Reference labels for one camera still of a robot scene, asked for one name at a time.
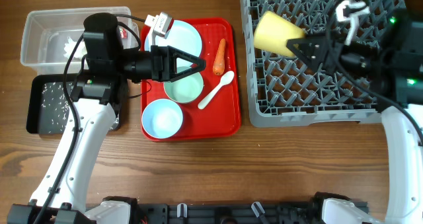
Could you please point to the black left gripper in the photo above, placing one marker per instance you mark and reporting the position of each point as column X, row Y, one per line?
column 160, row 62

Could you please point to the grey dishwasher rack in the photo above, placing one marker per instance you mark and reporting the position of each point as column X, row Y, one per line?
column 283, row 91

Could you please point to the red snack wrapper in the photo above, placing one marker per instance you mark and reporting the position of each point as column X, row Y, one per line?
column 123, row 33

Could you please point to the crumpled white tissue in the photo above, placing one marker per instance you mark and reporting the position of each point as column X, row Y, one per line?
column 70, row 46

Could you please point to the black waste tray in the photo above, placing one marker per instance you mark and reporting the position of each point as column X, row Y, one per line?
column 35, row 98

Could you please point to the clear plastic waste bin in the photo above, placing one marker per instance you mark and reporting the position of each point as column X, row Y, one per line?
column 47, row 32

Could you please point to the white plastic spoon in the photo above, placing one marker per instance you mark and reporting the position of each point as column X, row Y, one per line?
column 225, row 80

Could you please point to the yellow plastic cup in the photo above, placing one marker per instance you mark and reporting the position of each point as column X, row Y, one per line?
column 273, row 32

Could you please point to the red serving tray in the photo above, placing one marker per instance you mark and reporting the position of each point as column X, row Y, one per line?
column 222, row 116

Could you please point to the white rice grains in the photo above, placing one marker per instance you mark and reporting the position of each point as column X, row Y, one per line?
column 54, row 109

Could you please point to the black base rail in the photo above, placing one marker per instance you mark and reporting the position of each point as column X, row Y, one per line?
column 285, row 212

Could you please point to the green bowl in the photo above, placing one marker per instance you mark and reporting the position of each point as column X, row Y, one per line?
column 185, row 90

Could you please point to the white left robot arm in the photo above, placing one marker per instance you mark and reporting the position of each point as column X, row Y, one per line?
column 98, row 92

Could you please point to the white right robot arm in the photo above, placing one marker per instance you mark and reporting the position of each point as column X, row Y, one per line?
column 395, row 70

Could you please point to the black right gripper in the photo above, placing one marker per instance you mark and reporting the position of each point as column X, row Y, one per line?
column 327, row 52

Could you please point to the orange carrot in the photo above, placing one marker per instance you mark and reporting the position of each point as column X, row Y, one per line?
column 219, row 61

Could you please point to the light blue small bowl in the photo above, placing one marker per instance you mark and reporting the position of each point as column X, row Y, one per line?
column 162, row 118

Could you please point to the light blue plate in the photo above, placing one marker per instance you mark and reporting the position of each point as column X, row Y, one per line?
column 182, row 36

